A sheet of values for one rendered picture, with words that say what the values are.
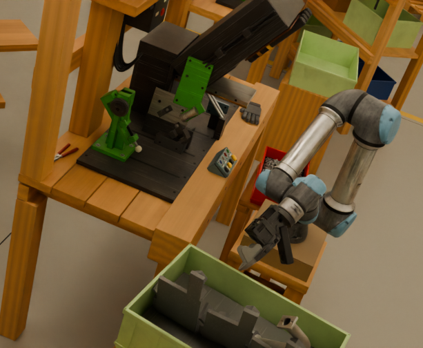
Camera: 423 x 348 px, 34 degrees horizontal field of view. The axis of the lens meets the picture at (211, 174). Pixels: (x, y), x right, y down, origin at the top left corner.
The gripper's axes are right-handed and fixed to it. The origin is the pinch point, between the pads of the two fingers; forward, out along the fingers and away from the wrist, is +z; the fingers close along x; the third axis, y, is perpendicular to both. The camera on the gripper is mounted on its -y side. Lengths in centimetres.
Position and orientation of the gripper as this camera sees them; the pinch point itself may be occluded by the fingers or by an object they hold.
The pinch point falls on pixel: (243, 268)
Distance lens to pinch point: 205.2
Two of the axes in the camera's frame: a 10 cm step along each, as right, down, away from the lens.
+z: -6.9, 6.7, -2.6
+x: 3.1, -0.5, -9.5
